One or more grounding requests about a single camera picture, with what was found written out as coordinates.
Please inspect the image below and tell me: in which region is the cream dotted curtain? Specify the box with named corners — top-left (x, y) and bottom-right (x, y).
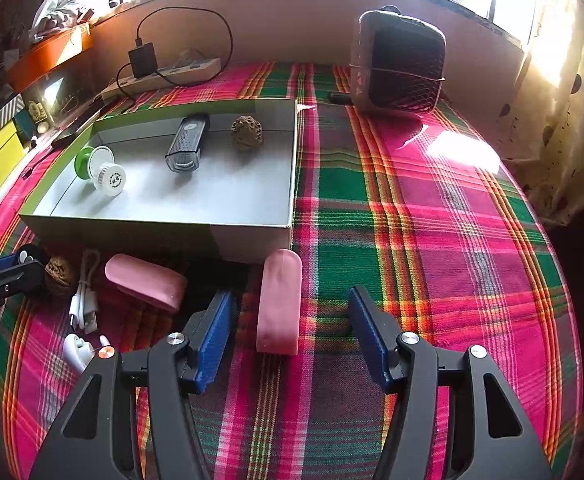
top-left (497, 0), bottom-right (584, 226)

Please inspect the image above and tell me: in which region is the pink case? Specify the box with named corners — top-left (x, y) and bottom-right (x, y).
top-left (104, 253), bottom-right (189, 315)

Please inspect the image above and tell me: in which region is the black charger adapter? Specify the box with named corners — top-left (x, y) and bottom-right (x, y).
top-left (128, 45), bottom-right (160, 80)

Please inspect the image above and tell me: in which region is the plaid tablecloth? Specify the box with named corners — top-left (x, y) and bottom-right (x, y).
top-left (0, 60), bottom-right (584, 480)

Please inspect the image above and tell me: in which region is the black power bank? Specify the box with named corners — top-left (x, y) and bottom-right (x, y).
top-left (49, 110), bottom-right (107, 148)

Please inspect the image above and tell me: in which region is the black bike light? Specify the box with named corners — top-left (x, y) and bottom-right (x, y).
top-left (165, 113), bottom-right (211, 173)

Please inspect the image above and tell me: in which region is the wrinkled brown walnut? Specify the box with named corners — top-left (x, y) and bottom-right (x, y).
top-left (44, 256), bottom-right (75, 297)

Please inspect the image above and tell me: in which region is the green cardboard box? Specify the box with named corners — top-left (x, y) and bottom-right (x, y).
top-left (19, 98), bottom-right (299, 264)

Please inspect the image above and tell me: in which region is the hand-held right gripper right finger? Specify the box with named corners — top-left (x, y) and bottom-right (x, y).
top-left (348, 286), bottom-right (555, 480)

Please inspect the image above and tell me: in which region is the green and white spool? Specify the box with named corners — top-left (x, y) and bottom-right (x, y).
top-left (74, 145), bottom-right (117, 181)

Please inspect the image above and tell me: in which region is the black oval three-button device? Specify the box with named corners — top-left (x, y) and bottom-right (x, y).
top-left (19, 243), bottom-right (50, 268)

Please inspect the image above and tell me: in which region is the pitted brown walnut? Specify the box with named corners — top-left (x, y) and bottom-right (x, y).
top-left (230, 115), bottom-right (264, 151)

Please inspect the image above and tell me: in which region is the pile of white bags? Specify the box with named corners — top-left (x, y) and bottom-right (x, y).
top-left (29, 0), bottom-right (92, 43)

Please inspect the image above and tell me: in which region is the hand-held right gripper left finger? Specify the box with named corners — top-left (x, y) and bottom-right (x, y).
top-left (29, 289), bottom-right (237, 480)

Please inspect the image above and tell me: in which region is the white power strip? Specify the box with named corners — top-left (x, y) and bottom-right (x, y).
top-left (100, 57), bottom-right (223, 102)

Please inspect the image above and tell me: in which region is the long black charging cable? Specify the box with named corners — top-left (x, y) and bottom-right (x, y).
top-left (116, 7), bottom-right (235, 103)

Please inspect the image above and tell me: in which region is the orange plastic tray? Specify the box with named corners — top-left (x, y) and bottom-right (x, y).
top-left (6, 22), bottom-right (95, 93)

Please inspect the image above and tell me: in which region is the white and black heater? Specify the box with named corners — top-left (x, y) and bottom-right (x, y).
top-left (348, 6), bottom-right (447, 116)

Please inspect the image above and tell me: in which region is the white usb cable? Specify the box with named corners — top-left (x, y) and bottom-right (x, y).
top-left (68, 249), bottom-right (101, 333)

